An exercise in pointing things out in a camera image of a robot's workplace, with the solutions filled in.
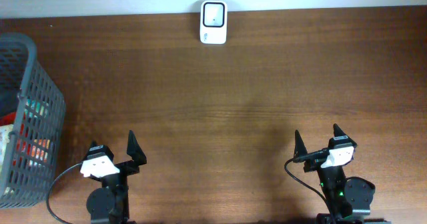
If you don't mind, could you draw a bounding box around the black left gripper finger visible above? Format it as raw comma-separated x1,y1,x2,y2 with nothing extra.
85,141,98,157
127,130,147,166

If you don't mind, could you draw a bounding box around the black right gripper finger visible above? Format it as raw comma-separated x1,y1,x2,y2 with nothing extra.
333,123,347,137
293,130,308,159

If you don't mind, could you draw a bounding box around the orange tissue pack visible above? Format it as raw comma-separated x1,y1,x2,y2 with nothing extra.
15,124,51,168

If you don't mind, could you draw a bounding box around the green tissue pack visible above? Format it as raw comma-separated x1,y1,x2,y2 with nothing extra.
24,99,49,118

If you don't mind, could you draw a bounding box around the red snack bag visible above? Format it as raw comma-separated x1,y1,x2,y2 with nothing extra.
0,112,16,126

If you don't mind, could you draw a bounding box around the cream snack bag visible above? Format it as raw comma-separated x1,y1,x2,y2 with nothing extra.
0,124,13,169

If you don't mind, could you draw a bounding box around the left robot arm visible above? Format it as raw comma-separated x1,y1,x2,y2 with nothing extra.
80,131,147,224

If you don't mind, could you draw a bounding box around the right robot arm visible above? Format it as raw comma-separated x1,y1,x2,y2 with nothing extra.
284,124,387,223

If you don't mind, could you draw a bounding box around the white barcode scanner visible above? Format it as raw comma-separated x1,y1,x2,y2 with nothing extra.
199,0,228,45

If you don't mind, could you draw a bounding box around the grey plastic mesh basket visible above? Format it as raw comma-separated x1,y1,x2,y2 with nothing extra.
1,33,66,209

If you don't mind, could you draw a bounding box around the black right camera cable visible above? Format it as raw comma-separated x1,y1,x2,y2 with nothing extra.
284,148,338,224

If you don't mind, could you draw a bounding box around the black camera cable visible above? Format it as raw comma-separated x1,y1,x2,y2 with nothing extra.
284,148,338,224
45,162,83,224

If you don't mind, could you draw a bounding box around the black left camera cable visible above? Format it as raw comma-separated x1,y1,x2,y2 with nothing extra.
45,162,83,224

